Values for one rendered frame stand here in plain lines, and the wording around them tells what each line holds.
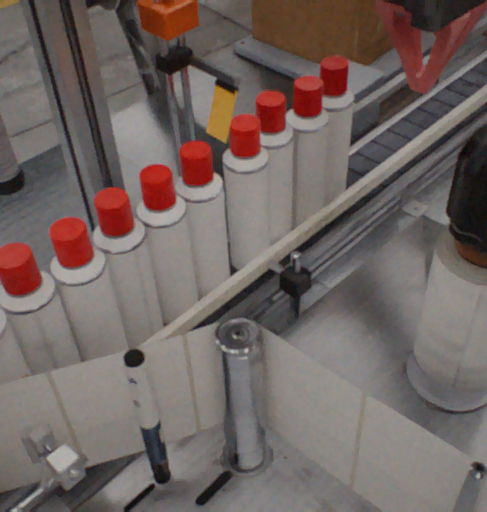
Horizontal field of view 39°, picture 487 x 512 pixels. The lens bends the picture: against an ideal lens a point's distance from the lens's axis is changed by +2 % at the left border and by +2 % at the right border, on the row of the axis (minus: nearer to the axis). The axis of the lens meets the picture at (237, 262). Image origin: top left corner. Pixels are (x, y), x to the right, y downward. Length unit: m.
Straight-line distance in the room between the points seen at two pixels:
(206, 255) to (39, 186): 0.43
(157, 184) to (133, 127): 0.56
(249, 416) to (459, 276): 0.21
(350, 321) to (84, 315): 0.30
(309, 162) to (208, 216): 0.16
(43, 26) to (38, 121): 2.18
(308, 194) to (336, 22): 0.47
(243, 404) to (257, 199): 0.27
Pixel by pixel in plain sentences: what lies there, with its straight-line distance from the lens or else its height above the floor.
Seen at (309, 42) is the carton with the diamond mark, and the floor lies 0.89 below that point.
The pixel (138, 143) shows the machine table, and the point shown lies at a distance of 1.17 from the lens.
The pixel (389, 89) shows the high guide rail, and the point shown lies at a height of 0.96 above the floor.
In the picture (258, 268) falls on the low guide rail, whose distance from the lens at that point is 0.80.
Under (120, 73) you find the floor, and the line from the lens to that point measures 3.11.
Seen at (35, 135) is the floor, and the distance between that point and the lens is 2.81.
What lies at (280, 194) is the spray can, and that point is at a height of 0.97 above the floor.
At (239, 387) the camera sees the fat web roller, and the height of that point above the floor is 1.02.
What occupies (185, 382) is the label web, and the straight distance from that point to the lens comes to 0.59.
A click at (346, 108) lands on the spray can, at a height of 1.04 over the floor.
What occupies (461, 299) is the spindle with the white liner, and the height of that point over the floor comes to 1.04.
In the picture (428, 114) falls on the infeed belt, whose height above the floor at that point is 0.88.
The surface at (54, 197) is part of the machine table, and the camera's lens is 1.08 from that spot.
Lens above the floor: 1.48
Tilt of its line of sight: 45 degrees down
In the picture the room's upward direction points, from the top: 4 degrees counter-clockwise
